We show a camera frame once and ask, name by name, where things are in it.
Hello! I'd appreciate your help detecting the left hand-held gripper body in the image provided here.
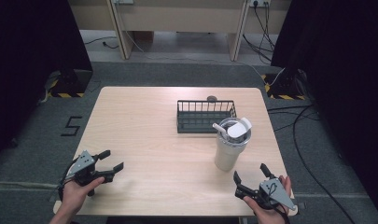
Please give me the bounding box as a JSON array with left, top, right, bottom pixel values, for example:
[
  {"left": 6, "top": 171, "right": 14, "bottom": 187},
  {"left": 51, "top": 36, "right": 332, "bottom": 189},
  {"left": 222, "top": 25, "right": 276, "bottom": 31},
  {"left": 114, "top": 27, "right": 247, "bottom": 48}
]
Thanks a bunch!
[{"left": 64, "top": 149, "right": 116, "bottom": 197}]

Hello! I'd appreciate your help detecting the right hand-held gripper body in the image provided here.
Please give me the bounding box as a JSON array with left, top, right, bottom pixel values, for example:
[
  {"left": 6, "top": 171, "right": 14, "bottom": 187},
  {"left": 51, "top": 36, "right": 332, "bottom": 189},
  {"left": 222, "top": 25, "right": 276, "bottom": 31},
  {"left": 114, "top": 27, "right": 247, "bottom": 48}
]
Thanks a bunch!
[{"left": 234, "top": 177, "right": 297, "bottom": 211}]

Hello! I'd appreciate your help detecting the white tumbler cup with straw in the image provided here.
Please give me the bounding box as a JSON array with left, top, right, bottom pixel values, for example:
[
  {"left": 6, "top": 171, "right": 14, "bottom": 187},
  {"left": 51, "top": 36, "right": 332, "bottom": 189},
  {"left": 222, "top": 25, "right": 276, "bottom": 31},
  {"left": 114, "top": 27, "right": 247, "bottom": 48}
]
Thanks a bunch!
[{"left": 212, "top": 117, "right": 253, "bottom": 173}]

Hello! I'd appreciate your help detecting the black wire rack basket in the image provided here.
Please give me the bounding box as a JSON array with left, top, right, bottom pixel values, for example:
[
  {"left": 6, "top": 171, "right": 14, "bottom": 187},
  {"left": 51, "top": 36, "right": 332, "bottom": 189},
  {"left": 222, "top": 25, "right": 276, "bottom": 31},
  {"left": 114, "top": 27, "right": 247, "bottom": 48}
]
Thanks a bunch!
[{"left": 176, "top": 99, "right": 237, "bottom": 134}]

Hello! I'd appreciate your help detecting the person's right hand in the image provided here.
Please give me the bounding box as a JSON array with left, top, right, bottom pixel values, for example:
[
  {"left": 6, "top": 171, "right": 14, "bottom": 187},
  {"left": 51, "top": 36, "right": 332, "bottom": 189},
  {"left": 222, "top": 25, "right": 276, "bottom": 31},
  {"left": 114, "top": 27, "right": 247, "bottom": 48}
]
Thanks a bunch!
[{"left": 243, "top": 175, "right": 293, "bottom": 224}]

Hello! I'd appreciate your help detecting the person's left hand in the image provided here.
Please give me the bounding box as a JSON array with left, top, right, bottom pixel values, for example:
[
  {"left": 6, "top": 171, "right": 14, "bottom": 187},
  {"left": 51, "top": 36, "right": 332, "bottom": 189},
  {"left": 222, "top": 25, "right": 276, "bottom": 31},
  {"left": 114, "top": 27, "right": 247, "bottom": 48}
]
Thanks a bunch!
[{"left": 61, "top": 176, "right": 105, "bottom": 216}]

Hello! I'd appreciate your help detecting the black stand base with hazard tape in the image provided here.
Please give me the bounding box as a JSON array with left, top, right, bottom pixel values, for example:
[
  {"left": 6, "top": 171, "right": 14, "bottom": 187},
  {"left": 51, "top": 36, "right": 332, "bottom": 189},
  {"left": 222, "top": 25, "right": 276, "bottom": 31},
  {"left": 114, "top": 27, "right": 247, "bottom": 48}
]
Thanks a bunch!
[
  {"left": 260, "top": 68, "right": 307, "bottom": 101},
  {"left": 46, "top": 68, "right": 93, "bottom": 99}
]

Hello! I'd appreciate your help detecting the black curtain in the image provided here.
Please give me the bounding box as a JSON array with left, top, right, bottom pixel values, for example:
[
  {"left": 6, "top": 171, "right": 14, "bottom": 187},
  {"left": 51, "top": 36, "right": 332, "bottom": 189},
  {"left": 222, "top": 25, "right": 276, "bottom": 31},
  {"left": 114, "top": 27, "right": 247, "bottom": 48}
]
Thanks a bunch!
[
  {"left": 0, "top": 0, "right": 93, "bottom": 162},
  {"left": 270, "top": 0, "right": 378, "bottom": 216}
]

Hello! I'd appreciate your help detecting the beige wooden desk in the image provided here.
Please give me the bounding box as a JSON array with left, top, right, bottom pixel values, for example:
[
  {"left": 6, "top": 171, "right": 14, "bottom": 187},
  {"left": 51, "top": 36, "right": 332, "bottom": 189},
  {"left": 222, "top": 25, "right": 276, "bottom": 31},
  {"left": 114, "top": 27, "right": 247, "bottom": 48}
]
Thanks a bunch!
[{"left": 68, "top": 0, "right": 293, "bottom": 63}]

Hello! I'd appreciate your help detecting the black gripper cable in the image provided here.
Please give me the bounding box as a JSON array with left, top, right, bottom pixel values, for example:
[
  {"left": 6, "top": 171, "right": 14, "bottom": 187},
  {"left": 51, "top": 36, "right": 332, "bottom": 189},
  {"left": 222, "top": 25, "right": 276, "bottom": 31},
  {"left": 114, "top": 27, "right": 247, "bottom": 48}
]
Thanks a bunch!
[
  {"left": 267, "top": 183, "right": 292, "bottom": 224},
  {"left": 56, "top": 157, "right": 82, "bottom": 202}
]

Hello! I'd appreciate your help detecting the black floor cable with plug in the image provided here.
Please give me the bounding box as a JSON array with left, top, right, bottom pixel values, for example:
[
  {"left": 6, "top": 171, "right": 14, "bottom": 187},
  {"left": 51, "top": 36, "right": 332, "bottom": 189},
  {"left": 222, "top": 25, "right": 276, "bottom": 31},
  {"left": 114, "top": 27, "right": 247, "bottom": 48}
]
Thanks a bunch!
[{"left": 83, "top": 36, "right": 119, "bottom": 50}]

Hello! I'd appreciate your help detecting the black cable bundle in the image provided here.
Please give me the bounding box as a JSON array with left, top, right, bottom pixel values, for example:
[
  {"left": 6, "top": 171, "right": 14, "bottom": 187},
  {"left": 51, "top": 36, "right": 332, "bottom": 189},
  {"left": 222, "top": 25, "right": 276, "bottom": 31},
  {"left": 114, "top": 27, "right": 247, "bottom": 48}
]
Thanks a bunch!
[{"left": 242, "top": 1, "right": 276, "bottom": 65}]

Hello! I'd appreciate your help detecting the white wall socket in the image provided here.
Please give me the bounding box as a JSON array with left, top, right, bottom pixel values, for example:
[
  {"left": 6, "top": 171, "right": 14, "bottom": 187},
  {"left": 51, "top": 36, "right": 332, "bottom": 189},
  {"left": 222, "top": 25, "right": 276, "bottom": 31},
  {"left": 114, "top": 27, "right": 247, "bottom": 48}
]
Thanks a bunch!
[{"left": 249, "top": 0, "right": 272, "bottom": 8}]

